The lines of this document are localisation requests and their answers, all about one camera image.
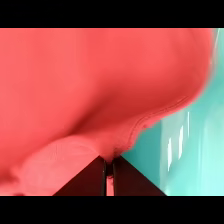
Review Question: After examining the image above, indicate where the red T-shirt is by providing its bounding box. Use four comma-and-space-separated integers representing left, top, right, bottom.
0, 27, 216, 197

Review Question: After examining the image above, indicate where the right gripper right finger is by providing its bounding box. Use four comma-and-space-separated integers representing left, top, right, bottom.
111, 155, 167, 197

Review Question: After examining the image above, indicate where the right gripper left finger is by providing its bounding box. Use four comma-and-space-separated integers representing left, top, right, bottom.
52, 155, 108, 197

